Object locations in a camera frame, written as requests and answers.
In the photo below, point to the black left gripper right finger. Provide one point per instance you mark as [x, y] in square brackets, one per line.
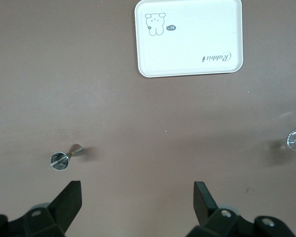
[204, 205]

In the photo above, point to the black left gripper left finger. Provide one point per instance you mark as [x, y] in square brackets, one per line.
[69, 200]

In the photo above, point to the steel double jigger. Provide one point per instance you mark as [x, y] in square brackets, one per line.
[59, 161]

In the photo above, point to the brown table cloth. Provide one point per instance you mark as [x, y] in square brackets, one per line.
[64, 74]

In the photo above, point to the white rabbit print tray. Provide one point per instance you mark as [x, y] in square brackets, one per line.
[192, 44]

